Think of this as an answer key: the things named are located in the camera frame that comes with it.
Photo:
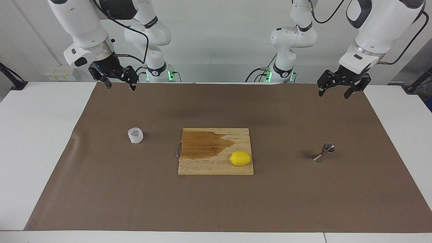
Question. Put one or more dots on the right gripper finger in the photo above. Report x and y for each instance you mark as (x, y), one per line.
(98, 73)
(131, 76)

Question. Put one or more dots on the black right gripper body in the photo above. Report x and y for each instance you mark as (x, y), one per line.
(108, 65)

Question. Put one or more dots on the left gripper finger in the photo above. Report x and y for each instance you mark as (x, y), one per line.
(359, 87)
(323, 81)

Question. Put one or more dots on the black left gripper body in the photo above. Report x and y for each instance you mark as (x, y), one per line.
(347, 76)

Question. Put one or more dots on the clear plastic cup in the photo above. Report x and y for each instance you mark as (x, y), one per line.
(135, 135)

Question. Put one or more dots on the steel double jigger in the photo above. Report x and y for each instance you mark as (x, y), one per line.
(328, 147)

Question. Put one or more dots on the black clamp stand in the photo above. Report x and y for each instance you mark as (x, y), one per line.
(18, 84)
(411, 89)

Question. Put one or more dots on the blue object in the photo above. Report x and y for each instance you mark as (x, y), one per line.
(429, 104)

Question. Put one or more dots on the brown paper table mat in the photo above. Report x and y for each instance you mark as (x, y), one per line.
(135, 189)

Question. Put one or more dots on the yellow lemon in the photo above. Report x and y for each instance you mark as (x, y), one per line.
(240, 158)

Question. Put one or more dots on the wooden cutting board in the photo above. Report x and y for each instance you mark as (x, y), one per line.
(209, 167)

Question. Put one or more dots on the white wall socket strip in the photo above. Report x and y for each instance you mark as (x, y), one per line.
(59, 75)

